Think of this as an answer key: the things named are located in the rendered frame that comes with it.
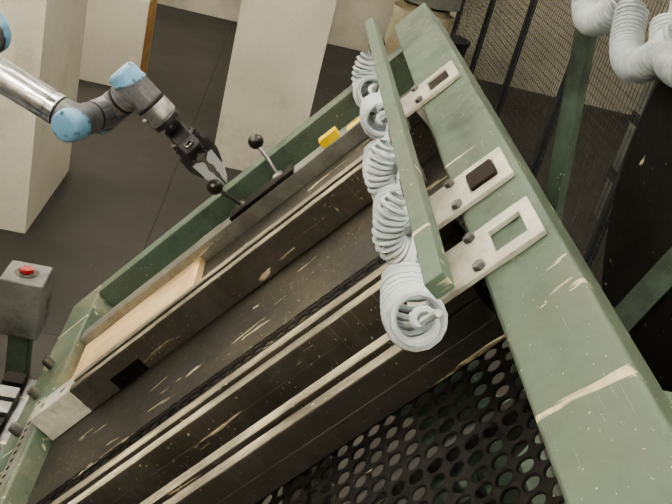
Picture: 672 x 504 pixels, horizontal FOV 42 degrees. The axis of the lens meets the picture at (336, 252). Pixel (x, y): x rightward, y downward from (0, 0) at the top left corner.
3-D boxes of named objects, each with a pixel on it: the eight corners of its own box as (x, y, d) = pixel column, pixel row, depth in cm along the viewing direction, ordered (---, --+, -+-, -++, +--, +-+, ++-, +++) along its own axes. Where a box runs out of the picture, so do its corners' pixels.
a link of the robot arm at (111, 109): (66, 115, 206) (96, 90, 201) (93, 106, 216) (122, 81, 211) (86, 143, 207) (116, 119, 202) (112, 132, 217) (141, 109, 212)
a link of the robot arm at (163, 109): (165, 95, 205) (140, 119, 204) (179, 110, 206) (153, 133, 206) (162, 93, 212) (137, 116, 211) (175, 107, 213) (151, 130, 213)
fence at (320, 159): (95, 340, 234) (84, 330, 232) (376, 122, 208) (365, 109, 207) (91, 350, 229) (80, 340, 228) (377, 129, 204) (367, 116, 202)
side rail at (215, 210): (129, 307, 258) (102, 282, 254) (430, 74, 229) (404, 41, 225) (125, 318, 253) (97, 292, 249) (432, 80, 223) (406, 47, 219)
